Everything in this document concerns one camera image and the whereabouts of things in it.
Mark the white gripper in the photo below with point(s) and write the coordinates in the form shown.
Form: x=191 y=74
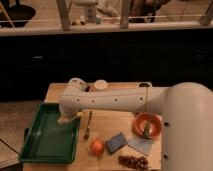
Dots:
x=67 y=115

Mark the blue sponge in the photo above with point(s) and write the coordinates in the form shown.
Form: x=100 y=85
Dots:
x=116 y=142

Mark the bunch of red grapes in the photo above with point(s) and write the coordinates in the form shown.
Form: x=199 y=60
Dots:
x=138 y=163

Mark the yellow banana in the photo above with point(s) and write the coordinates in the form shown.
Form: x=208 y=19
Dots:
x=81 y=114

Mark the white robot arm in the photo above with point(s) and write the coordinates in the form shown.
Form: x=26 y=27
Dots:
x=186 y=110

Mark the grey cloth napkin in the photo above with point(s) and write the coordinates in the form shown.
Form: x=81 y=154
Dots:
x=141 y=145

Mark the green plastic tray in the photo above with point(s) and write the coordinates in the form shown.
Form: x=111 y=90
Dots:
x=47 y=141

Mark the orange bowl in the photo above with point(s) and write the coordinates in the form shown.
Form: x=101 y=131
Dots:
x=140 y=121

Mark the black round object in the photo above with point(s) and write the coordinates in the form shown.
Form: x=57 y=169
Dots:
x=144 y=85

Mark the metal fork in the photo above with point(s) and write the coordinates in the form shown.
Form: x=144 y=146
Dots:
x=87 y=131

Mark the orange fruit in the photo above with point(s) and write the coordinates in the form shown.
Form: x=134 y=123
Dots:
x=97 y=147

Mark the green item in bowl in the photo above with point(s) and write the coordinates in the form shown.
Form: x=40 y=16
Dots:
x=146 y=132

